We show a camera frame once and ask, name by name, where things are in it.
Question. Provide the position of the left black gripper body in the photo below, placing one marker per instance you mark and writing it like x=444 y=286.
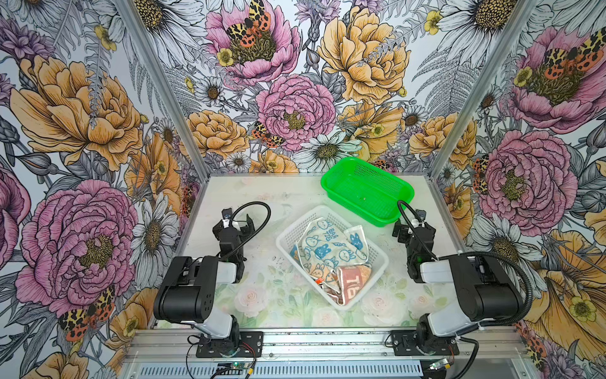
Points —
x=227 y=225

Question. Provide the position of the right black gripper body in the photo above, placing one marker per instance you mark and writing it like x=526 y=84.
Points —
x=412 y=227

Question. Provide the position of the green plastic basket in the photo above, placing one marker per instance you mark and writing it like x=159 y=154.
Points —
x=366 y=190

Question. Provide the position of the blue bunny pattern towel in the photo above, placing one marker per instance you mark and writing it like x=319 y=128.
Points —
x=324 y=247

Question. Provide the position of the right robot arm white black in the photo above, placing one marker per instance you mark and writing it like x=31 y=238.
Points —
x=485 y=294

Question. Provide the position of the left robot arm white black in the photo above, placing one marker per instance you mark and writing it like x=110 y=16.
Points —
x=187 y=293

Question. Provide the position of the orange pink patterned towel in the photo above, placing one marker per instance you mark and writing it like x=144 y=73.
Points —
x=350 y=281

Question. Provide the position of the small green circuit board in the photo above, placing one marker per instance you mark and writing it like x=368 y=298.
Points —
x=442 y=364

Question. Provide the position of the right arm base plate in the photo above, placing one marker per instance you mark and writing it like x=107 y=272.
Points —
x=412 y=343

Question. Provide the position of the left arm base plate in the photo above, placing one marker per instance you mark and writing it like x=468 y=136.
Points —
x=249 y=345

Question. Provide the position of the aluminium front rail frame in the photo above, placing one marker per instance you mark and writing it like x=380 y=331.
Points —
x=326 y=353

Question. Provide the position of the right aluminium corner post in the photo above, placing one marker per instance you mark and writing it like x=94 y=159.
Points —
x=513 y=29

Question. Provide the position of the aluminium corner post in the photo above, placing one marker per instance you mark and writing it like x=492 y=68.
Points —
x=513 y=29
x=145 y=49

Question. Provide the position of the left aluminium corner post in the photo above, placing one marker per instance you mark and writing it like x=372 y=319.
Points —
x=145 y=49

